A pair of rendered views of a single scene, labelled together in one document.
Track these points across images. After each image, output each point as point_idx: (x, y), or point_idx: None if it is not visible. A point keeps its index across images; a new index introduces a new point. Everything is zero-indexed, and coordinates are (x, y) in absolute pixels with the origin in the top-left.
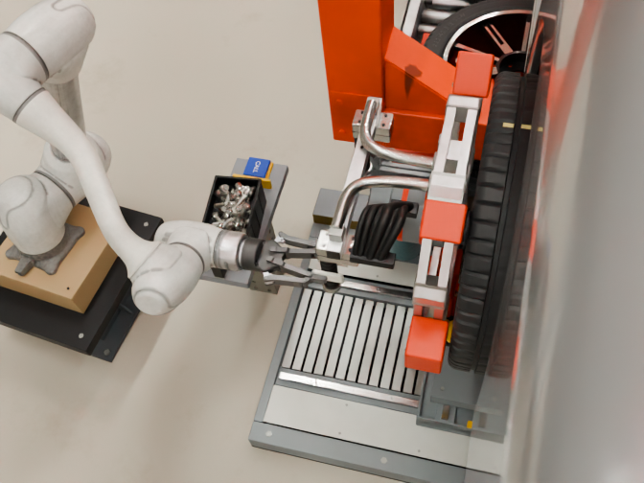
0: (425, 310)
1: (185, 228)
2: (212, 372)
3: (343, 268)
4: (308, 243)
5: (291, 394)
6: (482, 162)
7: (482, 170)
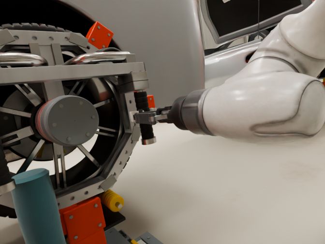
0: (117, 155)
1: (253, 72)
2: None
3: None
4: (140, 113)
5: None
6: (60, 28)
7: (64, 30)
